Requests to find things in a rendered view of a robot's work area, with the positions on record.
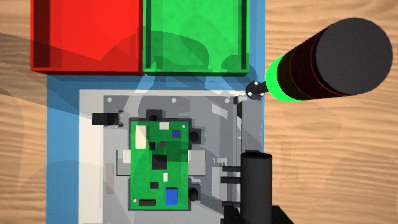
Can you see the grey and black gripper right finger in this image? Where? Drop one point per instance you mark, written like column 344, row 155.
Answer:
column 279, row 217

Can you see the green circuit board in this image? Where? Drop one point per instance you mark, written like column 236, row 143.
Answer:
column 159, row 165

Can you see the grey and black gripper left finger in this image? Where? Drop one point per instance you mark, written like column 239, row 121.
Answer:
column 232, row 215

